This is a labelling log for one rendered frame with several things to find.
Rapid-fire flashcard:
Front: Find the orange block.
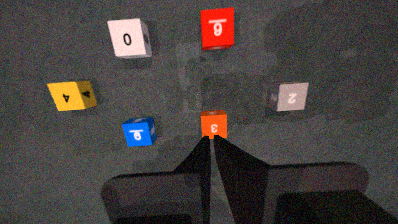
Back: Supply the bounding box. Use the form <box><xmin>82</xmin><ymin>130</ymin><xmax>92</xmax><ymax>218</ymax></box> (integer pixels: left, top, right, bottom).
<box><xmin>201</xmin><ymin>110</ymin><xmax>227</xmax><ymax>139</ymax></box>

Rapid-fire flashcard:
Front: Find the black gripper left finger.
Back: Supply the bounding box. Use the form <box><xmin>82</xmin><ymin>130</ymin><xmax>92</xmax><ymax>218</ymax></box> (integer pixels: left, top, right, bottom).
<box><xmin>100</xmin><ymin>135</ymin><xmax>211</xmax><ymax>224</ymax></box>

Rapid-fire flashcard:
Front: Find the pale pink block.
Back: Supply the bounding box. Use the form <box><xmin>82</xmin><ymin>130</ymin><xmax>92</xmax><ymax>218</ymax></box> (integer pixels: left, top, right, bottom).
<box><xmin>107</xmin><ymin>19</ymin><xmax>152</xmax><ymax>59</ymax></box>

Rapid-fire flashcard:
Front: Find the blue block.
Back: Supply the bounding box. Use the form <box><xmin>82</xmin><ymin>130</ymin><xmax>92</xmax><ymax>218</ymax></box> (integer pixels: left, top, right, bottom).
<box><xmin>122</xmin><ymin>117</ymin><xmax>157</xmax><ymax>147</ymax></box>

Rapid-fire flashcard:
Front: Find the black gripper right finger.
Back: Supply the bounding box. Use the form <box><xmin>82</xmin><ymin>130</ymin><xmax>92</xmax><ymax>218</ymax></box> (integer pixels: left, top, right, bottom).
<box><xmin>213</xmin><ymin>135</ymin><xmax>369</xmax><ymax>224</ymax></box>

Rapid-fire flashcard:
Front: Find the yellow block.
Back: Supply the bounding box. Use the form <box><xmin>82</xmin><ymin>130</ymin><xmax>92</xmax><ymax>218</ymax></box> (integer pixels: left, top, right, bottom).
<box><xmin>48</xmin><ymin>81</ymin><xmax>98</xmax><ymax>111</ymax></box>

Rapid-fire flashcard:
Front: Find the red block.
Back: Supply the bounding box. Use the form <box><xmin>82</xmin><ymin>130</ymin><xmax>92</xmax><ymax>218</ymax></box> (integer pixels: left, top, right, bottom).
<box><xmin>200</xmin><ymin>8</ymin><xmax>233</xmax><ymax>50</ymax></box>

